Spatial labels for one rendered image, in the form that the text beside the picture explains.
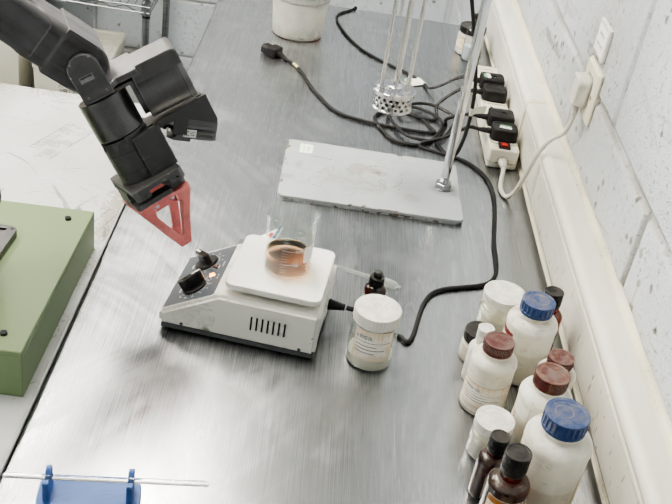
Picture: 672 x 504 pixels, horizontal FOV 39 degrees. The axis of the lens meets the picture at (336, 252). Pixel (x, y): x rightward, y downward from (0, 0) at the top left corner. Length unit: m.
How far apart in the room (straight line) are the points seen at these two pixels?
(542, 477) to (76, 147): 0.94
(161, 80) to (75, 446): 0.41
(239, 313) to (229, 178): 0.43
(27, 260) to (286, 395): 0.36
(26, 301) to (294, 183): 0.55
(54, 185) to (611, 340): 0.84
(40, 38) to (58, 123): 0.64
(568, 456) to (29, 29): 0.70
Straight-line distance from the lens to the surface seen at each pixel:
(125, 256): 1.34
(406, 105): 1.51
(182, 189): 1.13
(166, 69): 1.11
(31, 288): 1.18
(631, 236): 1.26
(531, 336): 1.18
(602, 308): 1.23
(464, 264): 1.43
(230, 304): 1.16
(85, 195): 1.48
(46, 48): 1.06
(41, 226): 1.30
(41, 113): 1.72
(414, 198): 1.55
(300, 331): 1.16
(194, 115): 1.14
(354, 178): 1.58
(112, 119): 1.11
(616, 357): 1.16
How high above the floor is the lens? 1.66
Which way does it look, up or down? 33 degrees down
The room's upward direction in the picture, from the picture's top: 10 degrees clockwise
